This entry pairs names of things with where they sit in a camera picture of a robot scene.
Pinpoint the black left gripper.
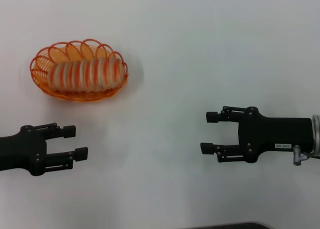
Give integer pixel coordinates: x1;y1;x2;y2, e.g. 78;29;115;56
0;122;89;178

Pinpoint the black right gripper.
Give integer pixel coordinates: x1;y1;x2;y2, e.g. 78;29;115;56
200;105;314;164

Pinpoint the orange plastic wire basket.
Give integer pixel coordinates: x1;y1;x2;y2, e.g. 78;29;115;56
30;38;130;103

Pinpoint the orange striped bread loaf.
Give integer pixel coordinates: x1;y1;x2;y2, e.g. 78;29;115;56
47;57;125;94

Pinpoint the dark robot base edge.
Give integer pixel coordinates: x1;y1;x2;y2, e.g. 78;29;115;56
189;221;273;229

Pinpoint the silver cable connector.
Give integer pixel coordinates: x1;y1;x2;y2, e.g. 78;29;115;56
291;144;309;167

